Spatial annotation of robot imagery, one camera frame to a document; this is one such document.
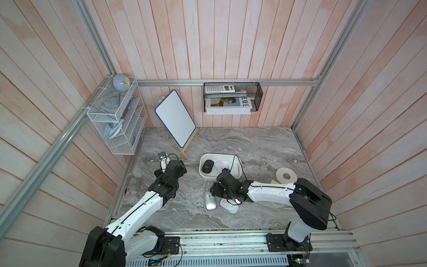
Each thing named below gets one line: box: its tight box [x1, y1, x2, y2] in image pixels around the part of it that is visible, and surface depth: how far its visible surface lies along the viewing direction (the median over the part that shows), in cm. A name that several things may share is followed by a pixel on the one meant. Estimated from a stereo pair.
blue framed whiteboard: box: [154, 89, 197, 149], surface depth 97 cm
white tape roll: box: [275, 166, 298, 185], surface depth 99 cm
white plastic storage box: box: [199, 153, 243, 181], surface depth 100 cm
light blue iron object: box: [103, 118, 125, 141], surface depth 81 cm
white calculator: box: [204, 84, 236, 95], surface depth 92 cm
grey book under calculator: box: [204, 89, 248, 99], surface depth 90 cm
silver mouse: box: [204, 190, 217, 211], surface depth 88 cm
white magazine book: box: [204, 96, 253, 115], surface depth 95 cm
